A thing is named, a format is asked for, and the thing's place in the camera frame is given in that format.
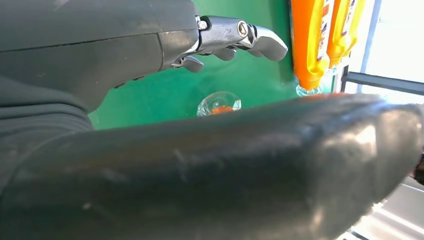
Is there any orange Tide detergent bottle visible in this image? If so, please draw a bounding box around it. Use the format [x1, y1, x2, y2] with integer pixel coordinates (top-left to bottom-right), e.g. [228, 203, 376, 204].
[196, 91, 242, 118]

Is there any large green table mat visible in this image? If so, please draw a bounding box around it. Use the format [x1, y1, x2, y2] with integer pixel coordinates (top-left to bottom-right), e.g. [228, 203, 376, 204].
[88, 0, 336, 131]

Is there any dark metal bar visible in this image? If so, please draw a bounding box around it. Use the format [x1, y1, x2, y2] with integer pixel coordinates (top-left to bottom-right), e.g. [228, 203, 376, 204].
[341, 71, 424, 98]

